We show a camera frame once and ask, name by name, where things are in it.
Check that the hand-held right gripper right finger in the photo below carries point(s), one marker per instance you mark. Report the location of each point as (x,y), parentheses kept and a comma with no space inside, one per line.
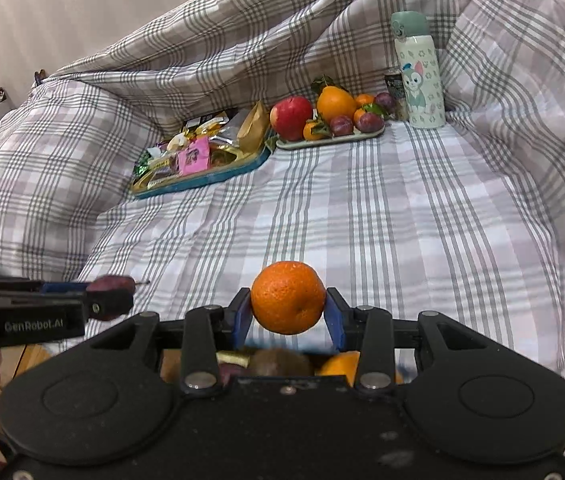
(333,322)

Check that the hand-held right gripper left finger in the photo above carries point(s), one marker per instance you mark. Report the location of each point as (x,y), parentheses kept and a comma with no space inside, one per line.
(240,322)

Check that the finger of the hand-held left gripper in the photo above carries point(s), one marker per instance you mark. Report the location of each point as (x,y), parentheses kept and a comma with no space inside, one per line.
(110,305)
(65,288)

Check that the purple plum with stem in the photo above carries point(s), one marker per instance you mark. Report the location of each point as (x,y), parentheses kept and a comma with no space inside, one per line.
(110,284)

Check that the large orange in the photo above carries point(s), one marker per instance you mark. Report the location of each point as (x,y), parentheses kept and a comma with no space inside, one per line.
(340,366)

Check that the small tangerine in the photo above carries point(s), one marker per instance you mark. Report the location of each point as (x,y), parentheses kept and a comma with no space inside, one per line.
(360,116)
(365,100)
(287,305)

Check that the brown kiwi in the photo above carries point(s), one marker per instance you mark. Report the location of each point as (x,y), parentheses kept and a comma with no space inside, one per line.
(282,362)

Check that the plaid bed cover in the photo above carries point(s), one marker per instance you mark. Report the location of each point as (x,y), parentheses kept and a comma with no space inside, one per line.
(412,235)

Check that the plaid pillow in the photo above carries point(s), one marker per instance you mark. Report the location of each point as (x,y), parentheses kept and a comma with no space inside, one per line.
(37,160)

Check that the teal gold snack tray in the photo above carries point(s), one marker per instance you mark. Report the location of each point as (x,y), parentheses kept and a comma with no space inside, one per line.
(202,182)

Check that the green wrapped candy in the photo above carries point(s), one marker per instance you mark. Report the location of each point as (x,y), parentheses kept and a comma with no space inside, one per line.
(145,160)

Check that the pink snack packet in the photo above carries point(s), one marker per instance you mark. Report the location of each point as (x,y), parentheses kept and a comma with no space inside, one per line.
(193,156)

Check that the pale green plate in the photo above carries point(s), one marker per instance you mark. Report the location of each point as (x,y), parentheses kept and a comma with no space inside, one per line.
(332,143)

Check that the silver foil packet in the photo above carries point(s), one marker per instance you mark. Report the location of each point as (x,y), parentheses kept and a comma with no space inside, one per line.
(225,135)

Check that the tangerine with green leaves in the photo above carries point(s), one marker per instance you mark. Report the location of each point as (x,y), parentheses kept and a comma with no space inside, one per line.
(315,131)

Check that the gold foil bag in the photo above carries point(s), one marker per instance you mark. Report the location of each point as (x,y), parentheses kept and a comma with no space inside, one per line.
(252,130)

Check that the black snack packet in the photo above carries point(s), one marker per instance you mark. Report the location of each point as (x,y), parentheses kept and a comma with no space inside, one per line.
(205,122)

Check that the red apple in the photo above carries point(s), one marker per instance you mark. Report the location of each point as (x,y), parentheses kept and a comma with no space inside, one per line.
(291,118)

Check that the orange with green leaves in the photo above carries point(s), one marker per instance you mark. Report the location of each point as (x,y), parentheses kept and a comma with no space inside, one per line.
(336,105)

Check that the dark drink can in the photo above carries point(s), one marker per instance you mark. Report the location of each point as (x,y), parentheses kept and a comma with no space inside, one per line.
(395,92)

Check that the white cartoon cat bottle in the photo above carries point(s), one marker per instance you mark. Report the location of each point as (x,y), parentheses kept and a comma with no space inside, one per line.
(420,80)

